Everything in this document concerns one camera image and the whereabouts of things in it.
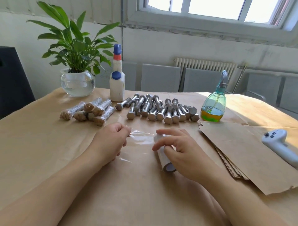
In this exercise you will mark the person's right forearm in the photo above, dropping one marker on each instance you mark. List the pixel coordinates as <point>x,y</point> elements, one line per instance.
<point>249,205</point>

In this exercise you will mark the white framed window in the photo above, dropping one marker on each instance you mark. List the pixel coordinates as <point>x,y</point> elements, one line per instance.
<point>214,16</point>

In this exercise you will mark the person's right hand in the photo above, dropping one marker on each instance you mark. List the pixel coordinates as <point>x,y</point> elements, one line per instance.
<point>191,156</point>

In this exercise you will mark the white glue bottle blue cap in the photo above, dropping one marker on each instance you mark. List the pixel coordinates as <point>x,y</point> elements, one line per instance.
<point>117,86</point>

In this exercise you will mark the white radiator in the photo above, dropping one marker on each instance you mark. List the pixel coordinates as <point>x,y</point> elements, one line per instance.
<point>205,65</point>

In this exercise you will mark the green spray bottle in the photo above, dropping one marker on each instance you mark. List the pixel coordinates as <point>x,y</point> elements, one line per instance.
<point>213,109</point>

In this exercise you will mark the grey chair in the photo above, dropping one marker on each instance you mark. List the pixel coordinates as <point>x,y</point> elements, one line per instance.
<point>263,88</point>
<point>131,74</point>
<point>201,80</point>
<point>289,95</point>
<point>160,78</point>

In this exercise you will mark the white cling film roll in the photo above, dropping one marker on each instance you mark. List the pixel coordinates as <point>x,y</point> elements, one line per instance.
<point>165,160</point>

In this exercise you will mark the person's left forearm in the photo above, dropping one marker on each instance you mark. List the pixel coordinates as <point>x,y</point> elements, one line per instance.
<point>42,195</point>

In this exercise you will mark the cling film sheet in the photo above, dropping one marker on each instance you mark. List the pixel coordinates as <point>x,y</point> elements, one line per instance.
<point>139,142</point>

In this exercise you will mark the round glass vase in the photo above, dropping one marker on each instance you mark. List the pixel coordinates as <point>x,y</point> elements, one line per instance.
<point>77,84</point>

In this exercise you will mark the black trash bin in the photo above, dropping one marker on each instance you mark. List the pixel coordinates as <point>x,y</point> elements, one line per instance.
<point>14,84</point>

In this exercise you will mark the pile of steel bolts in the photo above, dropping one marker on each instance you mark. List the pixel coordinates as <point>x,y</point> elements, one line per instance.
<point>158,109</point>

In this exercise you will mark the green leafy plant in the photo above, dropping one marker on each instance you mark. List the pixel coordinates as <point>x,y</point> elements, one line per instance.
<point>72,39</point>

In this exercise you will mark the white handheld controller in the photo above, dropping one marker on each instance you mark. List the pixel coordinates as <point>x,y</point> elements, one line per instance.
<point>279,144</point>

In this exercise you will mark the steel hex bolt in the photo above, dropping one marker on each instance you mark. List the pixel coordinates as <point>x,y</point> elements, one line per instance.
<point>72,111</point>

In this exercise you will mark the large brown paper table cover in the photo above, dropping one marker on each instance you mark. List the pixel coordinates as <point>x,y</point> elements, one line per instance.
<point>32,153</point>

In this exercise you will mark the stack of brown paper sheets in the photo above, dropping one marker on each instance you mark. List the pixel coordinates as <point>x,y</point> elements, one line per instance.
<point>256,156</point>

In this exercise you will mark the person's left hand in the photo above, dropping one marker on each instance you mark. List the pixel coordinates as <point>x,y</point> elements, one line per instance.
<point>109,142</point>

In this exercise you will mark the white vertical blind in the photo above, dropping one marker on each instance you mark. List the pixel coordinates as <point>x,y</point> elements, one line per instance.
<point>51,7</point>

